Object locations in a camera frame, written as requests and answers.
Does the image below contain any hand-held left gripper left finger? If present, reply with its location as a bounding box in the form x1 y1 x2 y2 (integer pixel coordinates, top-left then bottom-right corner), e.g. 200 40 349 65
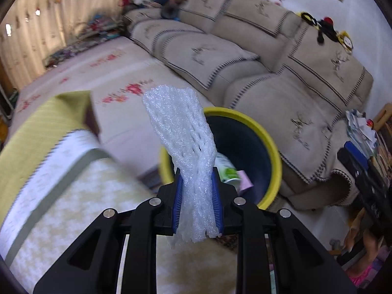
33 171 184 294

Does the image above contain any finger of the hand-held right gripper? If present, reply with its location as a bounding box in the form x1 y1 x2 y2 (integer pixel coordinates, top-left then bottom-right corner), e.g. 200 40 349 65
337 141 371 184

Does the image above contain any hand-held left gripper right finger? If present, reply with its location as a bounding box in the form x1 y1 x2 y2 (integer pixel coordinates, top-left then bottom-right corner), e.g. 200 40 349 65
211 167 357 294

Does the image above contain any pink drink carton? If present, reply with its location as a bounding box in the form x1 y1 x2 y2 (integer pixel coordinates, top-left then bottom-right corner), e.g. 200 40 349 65
236 171 255 195

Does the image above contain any green labelled bottle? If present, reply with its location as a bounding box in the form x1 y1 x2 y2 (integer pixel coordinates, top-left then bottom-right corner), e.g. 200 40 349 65
214 154 239 184

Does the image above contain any yellow rimmed dark bin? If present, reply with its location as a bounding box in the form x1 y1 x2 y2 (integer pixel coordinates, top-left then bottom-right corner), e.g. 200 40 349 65
159 107 282 210

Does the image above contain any white foam fruit net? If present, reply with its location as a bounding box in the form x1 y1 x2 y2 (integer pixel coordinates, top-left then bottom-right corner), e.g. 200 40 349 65
142 85 222 250

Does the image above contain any person's right forearm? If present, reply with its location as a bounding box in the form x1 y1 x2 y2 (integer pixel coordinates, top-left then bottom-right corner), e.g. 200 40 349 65
343 214 385 288

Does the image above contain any pile of papers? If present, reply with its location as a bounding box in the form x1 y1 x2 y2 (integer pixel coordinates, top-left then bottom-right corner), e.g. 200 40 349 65
345 109 379 150

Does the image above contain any brown patterned rug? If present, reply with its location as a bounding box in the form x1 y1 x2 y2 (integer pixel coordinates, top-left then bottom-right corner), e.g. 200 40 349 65
214 234 239 249

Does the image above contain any wooden furniture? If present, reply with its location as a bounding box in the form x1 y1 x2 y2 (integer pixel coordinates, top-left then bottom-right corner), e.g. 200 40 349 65
372 103 392 135

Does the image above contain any yellow round face plush toy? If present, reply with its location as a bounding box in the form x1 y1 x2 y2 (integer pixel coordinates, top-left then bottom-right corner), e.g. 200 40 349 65
337 31 354 52

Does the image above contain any beige sofa with covers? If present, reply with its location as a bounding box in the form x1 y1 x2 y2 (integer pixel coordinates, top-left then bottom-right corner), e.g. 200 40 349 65
122 0 374 212

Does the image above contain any floral floor mat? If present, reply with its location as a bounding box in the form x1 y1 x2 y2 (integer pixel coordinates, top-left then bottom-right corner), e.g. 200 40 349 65
15 37 215 147

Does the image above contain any low glass table with toys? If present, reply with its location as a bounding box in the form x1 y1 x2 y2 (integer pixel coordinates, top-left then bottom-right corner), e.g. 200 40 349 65
44 14 123 66

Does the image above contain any yellow black ring plush toy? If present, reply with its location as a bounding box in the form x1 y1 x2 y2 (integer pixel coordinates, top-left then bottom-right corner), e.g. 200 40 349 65
298 12 319 26

